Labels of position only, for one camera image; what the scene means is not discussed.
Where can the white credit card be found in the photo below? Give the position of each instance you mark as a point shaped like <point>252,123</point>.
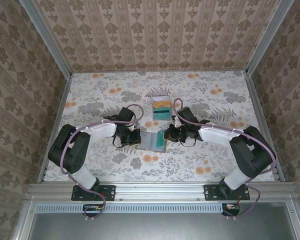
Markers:
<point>161,97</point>

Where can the grey and teal pouch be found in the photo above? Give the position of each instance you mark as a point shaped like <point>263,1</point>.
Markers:
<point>146,141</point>

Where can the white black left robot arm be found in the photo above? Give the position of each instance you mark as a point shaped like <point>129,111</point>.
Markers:
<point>102,130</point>

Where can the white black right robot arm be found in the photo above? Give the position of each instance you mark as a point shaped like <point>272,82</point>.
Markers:
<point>215,135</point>

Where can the black controller board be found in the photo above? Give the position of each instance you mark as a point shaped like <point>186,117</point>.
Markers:
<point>231,207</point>
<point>91,208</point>

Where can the grey metal sheet panel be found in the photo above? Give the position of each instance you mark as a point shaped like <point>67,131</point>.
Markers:
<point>152,227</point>

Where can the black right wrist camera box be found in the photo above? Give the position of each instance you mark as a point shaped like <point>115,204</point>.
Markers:
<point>178,134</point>

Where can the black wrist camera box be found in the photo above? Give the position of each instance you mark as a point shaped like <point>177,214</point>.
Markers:
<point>178,134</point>
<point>127,138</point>

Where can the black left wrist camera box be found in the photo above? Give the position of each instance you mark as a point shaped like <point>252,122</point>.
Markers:
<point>127,138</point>

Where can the thin aluminium table edge rail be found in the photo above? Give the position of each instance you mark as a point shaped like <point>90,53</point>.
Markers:
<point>160,72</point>

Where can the aluminium side rail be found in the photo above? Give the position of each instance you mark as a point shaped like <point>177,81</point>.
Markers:
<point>257,100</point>
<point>62,100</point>

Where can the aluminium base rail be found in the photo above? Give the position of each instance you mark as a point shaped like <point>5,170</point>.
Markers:
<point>160,191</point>

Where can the aluminium corner post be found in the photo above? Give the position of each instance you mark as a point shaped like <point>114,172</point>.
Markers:
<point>268,37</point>
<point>49,37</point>

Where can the aluminium lower frame profile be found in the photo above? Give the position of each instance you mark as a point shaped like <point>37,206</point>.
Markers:
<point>25,220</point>
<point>295,225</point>

